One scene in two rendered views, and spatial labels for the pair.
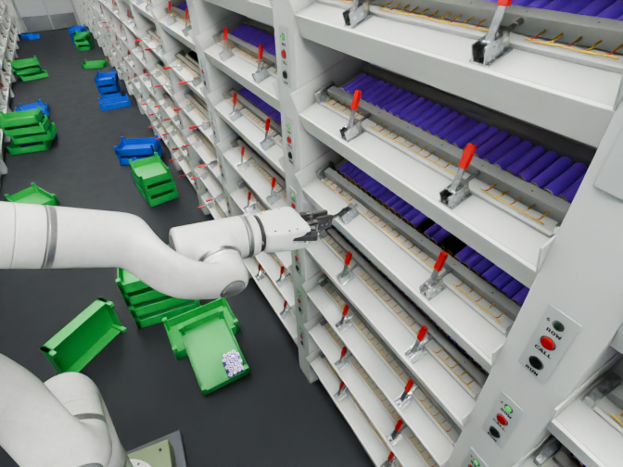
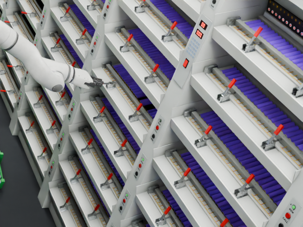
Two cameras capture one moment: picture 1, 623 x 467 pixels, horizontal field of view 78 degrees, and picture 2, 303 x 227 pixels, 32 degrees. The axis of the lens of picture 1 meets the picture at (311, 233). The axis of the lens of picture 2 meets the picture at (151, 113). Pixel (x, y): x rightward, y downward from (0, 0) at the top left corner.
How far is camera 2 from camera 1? 163 cm
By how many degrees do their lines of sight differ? 14
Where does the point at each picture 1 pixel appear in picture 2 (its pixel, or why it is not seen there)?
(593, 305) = (167, 112)
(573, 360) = (161, 132)
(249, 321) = (9, 160)
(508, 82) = (166, 48)
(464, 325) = (139, 131)
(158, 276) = (37, 70)
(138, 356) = not seen: outside the picture
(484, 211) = (155, 87)
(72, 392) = not seen: outside the picture
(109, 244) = (27, 51)
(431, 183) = (144, 75)
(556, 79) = (175, 51)
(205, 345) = not seen: outside the picture
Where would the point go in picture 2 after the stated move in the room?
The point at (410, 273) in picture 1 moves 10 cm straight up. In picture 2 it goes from (127, 112) to (135, 94)
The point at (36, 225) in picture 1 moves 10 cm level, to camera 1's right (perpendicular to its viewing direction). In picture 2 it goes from (14, 35) to (38, 43)
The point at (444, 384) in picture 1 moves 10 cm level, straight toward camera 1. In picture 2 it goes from (125, 166) to (112, 174)
